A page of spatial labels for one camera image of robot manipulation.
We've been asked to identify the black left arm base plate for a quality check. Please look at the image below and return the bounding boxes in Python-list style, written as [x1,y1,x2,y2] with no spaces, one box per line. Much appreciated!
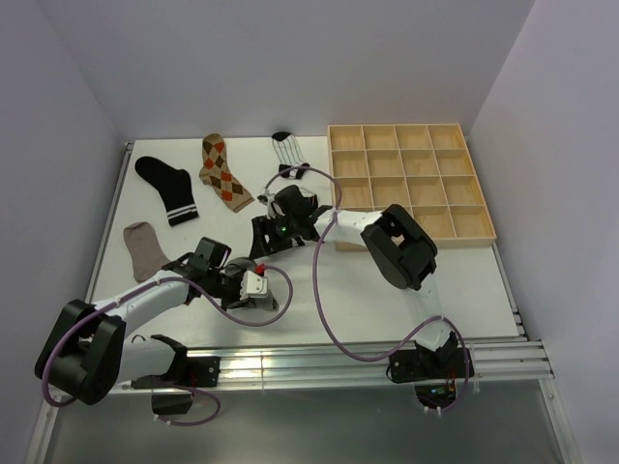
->
[131,356,221,389]

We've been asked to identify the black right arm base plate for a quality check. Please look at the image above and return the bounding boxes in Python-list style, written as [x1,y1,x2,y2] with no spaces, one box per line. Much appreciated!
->
[386,348,475,384]

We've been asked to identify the aluminium table edge rail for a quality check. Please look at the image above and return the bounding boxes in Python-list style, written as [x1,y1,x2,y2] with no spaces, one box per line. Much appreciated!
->
[45,340,555,397]

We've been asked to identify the brown orange argyle sock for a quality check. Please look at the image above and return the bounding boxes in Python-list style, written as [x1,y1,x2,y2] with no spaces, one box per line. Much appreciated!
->
[199,133,254,213]

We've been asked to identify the white sock black toe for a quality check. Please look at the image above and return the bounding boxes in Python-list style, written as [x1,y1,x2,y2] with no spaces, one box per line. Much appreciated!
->
[271,130,310,180]

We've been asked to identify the wooden compartment tray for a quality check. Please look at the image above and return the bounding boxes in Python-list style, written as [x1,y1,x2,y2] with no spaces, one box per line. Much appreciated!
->
[327,123,496,248]

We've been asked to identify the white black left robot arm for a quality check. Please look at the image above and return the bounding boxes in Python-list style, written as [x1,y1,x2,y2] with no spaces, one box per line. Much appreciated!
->
[34,237,256,405]

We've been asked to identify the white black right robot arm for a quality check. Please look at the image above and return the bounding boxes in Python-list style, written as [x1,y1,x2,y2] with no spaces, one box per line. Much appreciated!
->
[250,186,459,377]

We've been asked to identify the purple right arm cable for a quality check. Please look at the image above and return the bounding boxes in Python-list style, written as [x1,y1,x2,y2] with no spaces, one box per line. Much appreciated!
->
[263,166,471,413]

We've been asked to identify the black box under rail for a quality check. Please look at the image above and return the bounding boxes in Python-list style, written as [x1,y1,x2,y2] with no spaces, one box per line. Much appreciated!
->
[151,393,193,416]

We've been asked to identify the grey sock with black stripes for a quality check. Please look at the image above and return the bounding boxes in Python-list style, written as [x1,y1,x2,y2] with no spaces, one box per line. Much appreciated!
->
[221,258,280,311]

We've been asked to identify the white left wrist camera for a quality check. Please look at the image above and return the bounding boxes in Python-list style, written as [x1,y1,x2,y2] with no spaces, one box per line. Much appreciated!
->
[240,270,270,300]

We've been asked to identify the black sock white stripes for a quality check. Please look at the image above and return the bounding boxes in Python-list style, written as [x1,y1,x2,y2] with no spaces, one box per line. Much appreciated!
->
[134,157,199,227]

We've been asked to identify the taupe sock red stripes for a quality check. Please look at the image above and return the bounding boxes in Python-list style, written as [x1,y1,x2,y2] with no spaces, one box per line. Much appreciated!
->
[123,221,170,283]

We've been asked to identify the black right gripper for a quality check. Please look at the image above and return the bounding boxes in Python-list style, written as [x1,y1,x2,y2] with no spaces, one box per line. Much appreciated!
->
[250,214,299,262]

